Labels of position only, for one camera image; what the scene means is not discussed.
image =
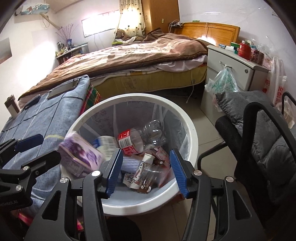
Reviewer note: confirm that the red jar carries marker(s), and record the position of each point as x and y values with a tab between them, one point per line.
245	49

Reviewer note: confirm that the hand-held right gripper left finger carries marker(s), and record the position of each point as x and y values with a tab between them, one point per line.
114	171

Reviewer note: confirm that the vase of dry branches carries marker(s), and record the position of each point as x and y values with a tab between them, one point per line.
67	34

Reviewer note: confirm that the bed with brown blanket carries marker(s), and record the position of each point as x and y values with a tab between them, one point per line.
115	55

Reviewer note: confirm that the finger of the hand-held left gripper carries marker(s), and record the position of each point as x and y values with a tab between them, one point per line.
41	162
30	141

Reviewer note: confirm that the clear red-label plastic bottle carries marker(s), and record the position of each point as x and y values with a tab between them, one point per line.
148	134

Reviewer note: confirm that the grey cushion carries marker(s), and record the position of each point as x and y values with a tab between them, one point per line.
266	139

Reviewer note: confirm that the printed paper bag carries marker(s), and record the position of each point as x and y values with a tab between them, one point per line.
131	179

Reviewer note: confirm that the brown teddy bear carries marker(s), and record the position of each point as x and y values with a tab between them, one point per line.
120	34

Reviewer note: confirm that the green printed plastic bag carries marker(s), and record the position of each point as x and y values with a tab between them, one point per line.
222	81

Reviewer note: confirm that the window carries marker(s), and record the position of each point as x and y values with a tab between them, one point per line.
99	25

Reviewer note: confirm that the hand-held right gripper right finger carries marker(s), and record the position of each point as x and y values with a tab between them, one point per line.
179	173

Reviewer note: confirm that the white red plastic bag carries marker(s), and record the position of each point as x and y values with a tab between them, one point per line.
276	81

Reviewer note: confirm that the wrapped air conditioner pipe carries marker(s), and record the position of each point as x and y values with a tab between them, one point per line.
50	22

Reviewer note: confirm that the wooden wardrobe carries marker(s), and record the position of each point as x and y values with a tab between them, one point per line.
161	14

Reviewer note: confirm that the wooden bed headboard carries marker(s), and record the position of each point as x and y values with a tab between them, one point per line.
208	30

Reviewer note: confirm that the white nightstand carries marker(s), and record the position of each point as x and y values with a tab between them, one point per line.
231	60

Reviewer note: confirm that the black glasses case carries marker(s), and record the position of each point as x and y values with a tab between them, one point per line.
32	102

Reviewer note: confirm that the clear patterned jar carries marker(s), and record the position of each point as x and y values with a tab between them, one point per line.
257	55

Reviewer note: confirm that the green white box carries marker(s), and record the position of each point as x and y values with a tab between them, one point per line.
235	46

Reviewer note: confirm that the white labelled cup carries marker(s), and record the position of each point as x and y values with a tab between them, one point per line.
105	141

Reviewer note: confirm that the white trash bin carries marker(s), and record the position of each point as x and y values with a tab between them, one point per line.
138	95

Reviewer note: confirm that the yellow bed mattress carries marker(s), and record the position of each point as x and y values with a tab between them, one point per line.
150	81

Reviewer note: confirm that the covered air conditioner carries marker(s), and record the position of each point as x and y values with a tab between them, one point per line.
34	8

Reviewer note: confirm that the black tablet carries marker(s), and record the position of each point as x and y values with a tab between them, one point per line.
61	91

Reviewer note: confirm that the cluttered white desk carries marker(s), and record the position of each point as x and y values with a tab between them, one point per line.
74	49

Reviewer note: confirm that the black chair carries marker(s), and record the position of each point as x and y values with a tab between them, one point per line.
241	139

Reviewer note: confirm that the purple tissue packet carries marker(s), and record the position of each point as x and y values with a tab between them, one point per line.
78	150

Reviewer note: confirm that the brown white thermos tumbler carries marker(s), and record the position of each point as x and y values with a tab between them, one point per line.
12	107

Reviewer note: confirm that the patterned curtain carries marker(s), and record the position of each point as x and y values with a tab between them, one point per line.
131	16

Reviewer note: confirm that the grey wall panel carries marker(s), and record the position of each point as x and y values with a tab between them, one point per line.
5	51

